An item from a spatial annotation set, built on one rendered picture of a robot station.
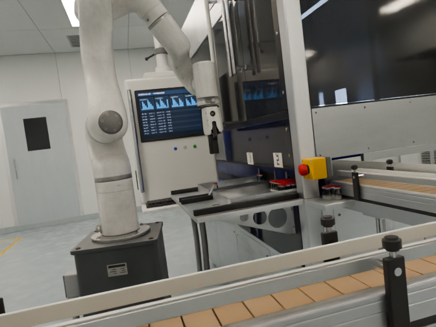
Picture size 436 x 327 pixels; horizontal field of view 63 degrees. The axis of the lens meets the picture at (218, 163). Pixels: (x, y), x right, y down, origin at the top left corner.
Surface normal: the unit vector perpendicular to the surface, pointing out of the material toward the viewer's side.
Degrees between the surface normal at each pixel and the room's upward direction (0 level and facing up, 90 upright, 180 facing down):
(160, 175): 90
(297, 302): 0
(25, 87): 90
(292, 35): 90
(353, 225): 90
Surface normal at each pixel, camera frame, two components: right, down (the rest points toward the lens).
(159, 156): 0.25, 0.04
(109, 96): 0.44, -0.46
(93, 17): 0.29, 0.65
